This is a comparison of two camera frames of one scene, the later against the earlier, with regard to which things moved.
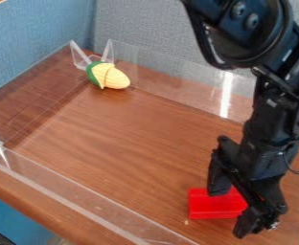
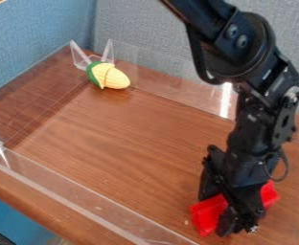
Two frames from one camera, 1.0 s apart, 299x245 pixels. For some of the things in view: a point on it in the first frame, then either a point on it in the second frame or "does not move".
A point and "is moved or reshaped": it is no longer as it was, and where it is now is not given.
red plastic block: x=225 y=206 is moved or reshaped
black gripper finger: x=252 y=222 → x=229 y=223
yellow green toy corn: x=106 y=76 does not move
